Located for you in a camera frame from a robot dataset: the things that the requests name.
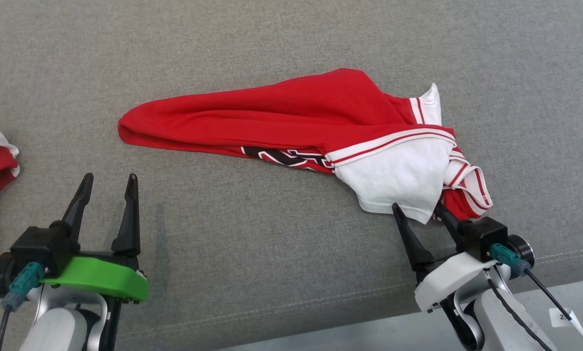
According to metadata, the grey fabric sofa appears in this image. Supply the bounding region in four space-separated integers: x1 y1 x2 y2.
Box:
0 0 583 351

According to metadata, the braided black arm cable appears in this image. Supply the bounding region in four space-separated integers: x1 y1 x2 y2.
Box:
486 271 555 351

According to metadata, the left camera cable teal plug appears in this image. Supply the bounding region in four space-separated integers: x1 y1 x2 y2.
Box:
0 262 44 351

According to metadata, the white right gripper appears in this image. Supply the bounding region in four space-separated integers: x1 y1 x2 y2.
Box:
392 202 498 351

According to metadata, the red white sports jersey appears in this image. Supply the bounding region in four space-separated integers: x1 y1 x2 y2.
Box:
118 68 493 225

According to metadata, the white cable label tag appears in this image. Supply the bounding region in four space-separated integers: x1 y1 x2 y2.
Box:
549 307 583 337

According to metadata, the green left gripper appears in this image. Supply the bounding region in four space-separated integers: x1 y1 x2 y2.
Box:
40 173 149 351

